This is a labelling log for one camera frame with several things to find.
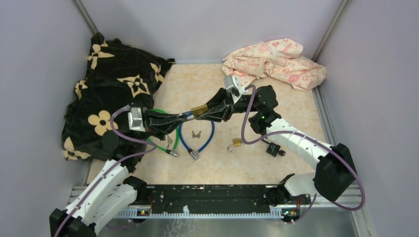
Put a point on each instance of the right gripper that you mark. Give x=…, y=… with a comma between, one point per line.
x=222, y=113

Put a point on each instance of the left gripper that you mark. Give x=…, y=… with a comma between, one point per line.
x=160, y=124

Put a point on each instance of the large brass padlock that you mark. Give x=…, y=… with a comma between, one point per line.
x=195, y=112

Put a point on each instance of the green cable lock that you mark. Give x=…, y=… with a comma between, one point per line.
x=172, y=149

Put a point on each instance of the blue lock keys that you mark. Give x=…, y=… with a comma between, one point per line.
x=196, y=135

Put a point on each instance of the small brass padlock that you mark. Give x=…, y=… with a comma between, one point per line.
x=236, y=142

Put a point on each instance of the black padlock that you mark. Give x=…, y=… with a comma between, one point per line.
x=274, y=149

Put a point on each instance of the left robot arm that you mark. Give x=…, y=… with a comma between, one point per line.
x=113, y=189

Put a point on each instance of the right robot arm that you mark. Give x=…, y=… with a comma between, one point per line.
x=333, y=166

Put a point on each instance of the black floral blanket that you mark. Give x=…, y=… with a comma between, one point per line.
x=116, y=75

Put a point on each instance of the crumpled printed paper bag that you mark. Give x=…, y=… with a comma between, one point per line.
x=279, y=59

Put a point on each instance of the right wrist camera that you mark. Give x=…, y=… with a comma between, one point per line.
x=233, y=85

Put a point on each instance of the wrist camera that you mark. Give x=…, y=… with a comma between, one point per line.
x=135, y=119
x=233, y=85

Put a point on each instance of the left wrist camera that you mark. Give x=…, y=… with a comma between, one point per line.
x=135, y=119

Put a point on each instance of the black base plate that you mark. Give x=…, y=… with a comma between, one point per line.
x=217, y=199

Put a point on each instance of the aluminium frame rail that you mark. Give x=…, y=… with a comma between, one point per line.
x=139, y=211

